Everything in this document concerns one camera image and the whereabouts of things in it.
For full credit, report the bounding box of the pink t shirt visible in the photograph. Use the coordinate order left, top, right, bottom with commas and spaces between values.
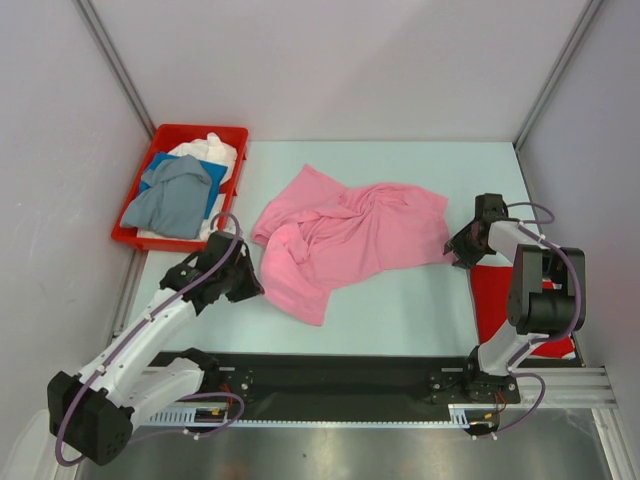
251, 166, 450, 326

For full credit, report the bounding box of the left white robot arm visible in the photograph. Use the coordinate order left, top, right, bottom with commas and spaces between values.
47, 231, 264, 467

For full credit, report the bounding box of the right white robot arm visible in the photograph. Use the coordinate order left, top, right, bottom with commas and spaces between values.
444, 193, 586, 403

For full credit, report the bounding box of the red folded t shirt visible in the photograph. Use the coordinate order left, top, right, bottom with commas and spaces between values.
470, 265, 576, 360

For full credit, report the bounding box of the grey t shirt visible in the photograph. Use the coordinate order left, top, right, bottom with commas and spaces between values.
119, 155, 212, 240

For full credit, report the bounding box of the white t shirt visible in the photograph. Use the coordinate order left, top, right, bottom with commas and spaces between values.
168, 132, 237, 241

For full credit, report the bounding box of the red plastic bin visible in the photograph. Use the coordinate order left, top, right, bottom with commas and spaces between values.
111, 124, 249, 253

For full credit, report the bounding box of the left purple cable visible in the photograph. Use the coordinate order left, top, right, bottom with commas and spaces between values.
53, 211, 246, 466

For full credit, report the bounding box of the purple cable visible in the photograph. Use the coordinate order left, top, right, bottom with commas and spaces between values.
53, 211, 246, 466
499, 201, 587, 440

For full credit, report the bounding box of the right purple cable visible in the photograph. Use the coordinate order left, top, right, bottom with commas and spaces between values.
499, 201, 587, 440

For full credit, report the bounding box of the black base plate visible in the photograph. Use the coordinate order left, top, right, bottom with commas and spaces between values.
144, 350, 524, 421

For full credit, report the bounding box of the left slotted cable duct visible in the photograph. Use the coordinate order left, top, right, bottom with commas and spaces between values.
141, 404, 228, 428

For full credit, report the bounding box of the slotted cable duct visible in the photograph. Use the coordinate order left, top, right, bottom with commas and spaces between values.
141, 404, 228, 428
448, 404, 500, 428

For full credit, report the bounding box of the aluminium frame rail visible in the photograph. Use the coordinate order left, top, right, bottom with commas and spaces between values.
517, 367, 617, 409

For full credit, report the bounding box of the right slotted cable duct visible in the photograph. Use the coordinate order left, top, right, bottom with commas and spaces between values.
448, 404, 500, 428

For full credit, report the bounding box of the right aluminium corner post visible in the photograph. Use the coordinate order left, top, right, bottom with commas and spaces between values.
512, 0, 608, 154

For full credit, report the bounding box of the aluminium corner post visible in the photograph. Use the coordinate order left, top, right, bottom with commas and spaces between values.
72, 0, 156, 139
512, 0, 608, 154

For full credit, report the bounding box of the left aluminium corner post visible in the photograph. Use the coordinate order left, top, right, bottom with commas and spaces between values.
72, 0, 156, 139

